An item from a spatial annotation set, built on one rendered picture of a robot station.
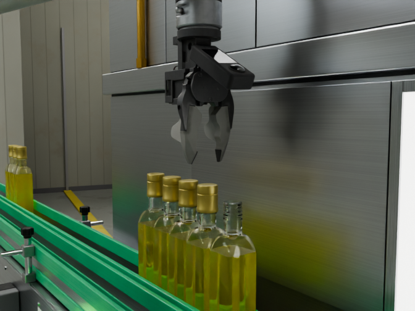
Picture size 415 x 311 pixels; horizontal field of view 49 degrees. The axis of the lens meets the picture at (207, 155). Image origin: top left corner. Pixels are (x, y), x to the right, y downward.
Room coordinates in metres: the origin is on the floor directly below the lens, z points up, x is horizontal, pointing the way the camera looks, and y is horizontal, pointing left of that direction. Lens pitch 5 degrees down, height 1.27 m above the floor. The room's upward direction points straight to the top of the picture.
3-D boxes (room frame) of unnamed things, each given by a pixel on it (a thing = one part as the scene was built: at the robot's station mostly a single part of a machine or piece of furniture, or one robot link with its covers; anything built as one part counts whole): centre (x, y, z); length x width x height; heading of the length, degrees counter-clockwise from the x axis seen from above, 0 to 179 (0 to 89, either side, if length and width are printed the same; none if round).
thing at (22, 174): (1.64, 0.66, 1.02); 0.06 x 0.06 x 0.28; 37
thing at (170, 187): (0.84, 0.07, 1.14); 0.04 x 0.04 x 0.04
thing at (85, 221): (1.33, 0.34, 0.94); 0.07 x 0.04 x 0.13; 127
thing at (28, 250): (1.05, 0.44, 0.94); 0.07 x 0.04 x 0.13; 127
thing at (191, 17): (0.76, 0.02, 1.43); 0.08 x 0.08 x 0.05
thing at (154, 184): (0.88, 0.10, 1.14); 0.04 x 0.04 x 0.04
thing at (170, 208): (0.84, 0.07, 1.12); 0.03 x 0.03 x 0.05
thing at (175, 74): (0.76, 0.02, 1.35); 0.09 x 0.08 x 0.12; 37
